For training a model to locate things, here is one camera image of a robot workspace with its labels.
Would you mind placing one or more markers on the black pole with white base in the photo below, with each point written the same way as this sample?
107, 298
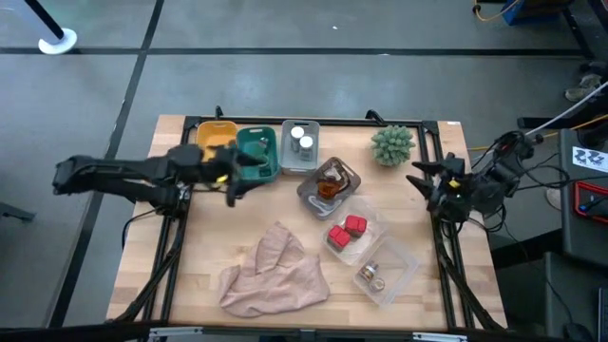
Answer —
58, 42

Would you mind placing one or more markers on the black rig crossbar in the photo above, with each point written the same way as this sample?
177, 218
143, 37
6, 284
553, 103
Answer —
71, 331

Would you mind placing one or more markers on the clear plastic bin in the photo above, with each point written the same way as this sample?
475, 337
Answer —
399, 266
366, 241

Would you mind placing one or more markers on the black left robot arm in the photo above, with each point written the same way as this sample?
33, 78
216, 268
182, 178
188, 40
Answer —
119, 171

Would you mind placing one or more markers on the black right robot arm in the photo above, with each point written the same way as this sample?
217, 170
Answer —
499, 180

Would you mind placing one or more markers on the silver bracket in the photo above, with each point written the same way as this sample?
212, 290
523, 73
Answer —
176, 334
439, 337

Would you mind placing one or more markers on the dark grey low cabinet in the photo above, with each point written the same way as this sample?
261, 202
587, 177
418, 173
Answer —
570, 294

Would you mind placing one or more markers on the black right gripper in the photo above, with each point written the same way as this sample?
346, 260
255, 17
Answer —
451, 187

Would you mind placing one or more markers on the black aluminium table frame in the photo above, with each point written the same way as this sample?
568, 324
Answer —
342, 119

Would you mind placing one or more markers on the blue box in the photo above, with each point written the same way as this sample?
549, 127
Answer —
522, 12

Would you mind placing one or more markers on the green-lid spice jar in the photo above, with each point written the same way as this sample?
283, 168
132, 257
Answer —
268, 170

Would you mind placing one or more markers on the red-lid spice tin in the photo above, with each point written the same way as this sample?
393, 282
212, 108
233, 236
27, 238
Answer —
338, 237

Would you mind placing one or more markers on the grey chair leg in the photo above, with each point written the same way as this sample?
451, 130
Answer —
16, 212

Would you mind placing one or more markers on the teal plastic bin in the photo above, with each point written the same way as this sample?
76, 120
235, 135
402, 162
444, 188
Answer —
274, 157

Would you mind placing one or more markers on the black computer mouse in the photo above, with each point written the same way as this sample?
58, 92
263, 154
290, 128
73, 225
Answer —
577, 332

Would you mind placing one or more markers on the person's shoe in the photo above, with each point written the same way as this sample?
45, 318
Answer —
582, 87

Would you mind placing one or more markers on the red packet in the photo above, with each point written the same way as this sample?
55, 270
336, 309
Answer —
355, 225

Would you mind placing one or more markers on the green artificial plant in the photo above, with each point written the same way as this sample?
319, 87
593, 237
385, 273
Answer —
393, 145

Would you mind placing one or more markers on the white printed sticker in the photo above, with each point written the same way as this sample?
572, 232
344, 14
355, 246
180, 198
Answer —
589, 159

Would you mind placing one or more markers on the red-framed device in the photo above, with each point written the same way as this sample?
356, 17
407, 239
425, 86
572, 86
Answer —
577, 202

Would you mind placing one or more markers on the beige cloth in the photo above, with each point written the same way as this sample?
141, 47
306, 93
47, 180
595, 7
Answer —
280, 280

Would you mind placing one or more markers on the light grey plastic bin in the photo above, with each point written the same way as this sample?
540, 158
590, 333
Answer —
287, 161

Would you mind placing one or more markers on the smoky translucent plastic bin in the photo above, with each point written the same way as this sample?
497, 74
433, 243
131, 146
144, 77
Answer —
313, 206

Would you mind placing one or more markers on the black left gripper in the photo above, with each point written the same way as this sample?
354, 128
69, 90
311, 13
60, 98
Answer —
221, 166

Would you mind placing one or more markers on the black desk leg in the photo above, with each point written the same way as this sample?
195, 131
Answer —
537, 122

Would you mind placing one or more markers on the yellow plastic bin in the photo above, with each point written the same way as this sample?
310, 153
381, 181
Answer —
214, 135

